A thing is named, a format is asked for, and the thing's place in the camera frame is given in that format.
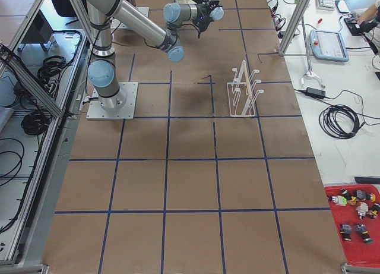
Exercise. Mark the metal reacher grabber tool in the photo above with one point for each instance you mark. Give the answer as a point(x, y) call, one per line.
point(309, 74)

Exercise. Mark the black smartphone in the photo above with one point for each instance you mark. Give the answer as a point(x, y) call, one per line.
point(341, 7)

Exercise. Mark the black power adapter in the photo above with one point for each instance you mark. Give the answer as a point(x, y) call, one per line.
point(315, 93)

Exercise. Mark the red parts tray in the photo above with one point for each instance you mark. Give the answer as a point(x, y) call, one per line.
point(355, 209)

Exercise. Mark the white wire cup rack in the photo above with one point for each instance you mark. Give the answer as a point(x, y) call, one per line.
point(241, 92)

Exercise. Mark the blue teach pendant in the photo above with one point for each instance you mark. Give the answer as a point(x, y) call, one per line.
point(328, 46)

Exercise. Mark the black teleoperation controller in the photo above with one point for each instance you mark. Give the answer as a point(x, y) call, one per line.
point(355, 27)

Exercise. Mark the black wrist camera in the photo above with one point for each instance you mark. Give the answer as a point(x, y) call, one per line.
point(214, 3)

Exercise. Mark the aluminium frame post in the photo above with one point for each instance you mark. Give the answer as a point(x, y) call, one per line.
point(292, 25)

